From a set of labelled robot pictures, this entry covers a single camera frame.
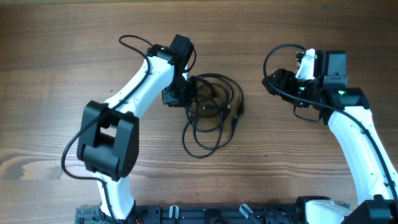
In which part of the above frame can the thin black USB cable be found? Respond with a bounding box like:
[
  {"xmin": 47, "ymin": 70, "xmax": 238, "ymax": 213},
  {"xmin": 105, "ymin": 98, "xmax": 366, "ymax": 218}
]
[{"xmin": 182, "ymin": 83, "xmax": 240, "ymax": 159}]

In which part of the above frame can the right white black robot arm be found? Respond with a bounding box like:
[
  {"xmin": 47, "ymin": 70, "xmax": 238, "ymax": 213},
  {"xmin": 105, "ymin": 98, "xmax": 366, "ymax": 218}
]
[{"xmin": 262, "ymin": 45, "xmax": 397, "ymax": 223}]

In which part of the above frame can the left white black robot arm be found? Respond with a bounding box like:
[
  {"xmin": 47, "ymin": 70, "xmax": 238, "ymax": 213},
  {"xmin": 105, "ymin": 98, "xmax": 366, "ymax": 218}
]
[{"xmin": 75, "ymin": 35, "xmax": 196, "ymax": 223}]

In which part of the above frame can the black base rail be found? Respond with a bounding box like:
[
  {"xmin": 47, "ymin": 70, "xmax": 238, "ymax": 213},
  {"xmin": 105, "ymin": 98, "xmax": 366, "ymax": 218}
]
[{"xmin": 74, "ymin": 203, "xmax": 352, "ymax": 224}]

